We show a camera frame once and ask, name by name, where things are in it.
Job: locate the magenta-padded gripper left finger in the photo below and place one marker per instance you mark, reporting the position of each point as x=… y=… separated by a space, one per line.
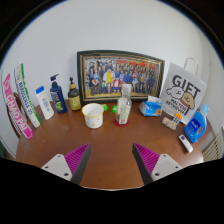
x=76 y=158

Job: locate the white cup with yellow rim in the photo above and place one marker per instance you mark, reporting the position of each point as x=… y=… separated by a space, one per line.
x=93 y=115

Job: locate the yellow and black pump bottle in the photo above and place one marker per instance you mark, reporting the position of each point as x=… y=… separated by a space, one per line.
x=74 y=98

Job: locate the blue detergent bottle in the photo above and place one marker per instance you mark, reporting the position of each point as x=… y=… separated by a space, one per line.
x=196 y=125

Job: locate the blue tissue pack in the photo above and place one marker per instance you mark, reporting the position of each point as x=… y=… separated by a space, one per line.
x=151 y=108

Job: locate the orange-tipped white sticks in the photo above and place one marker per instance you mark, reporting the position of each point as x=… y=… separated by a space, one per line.
x=177 y=117

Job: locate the tall white and green box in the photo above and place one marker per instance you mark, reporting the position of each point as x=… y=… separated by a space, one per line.
x=26 y=96

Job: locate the white bottle with blue cap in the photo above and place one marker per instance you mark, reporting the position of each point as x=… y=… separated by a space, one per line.
x=45 y=104

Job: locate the clear plastic water bottle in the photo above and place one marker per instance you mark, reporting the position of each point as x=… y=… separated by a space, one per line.
x=124 y=108

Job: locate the framed group picture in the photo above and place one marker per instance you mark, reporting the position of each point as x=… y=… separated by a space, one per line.
x=100 y=75

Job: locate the white paper gift bag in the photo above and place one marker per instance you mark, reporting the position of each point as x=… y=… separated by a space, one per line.
x=183 y=93

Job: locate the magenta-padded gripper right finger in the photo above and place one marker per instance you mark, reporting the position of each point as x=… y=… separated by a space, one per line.
x=146 y=158

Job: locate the tall pink box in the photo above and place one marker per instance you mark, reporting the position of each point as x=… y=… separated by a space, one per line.
x=16 y=108

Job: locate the white radiator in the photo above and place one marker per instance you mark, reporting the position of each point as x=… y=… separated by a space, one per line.
x=213 y=149

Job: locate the dark blue pump bottle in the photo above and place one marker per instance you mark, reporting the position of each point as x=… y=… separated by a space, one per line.
x=58 y=97

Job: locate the floral patterned packet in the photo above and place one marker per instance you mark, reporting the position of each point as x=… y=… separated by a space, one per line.
x=169 y=123

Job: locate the white remote control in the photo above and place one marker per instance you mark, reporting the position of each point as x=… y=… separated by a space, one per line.
x=185 y=143

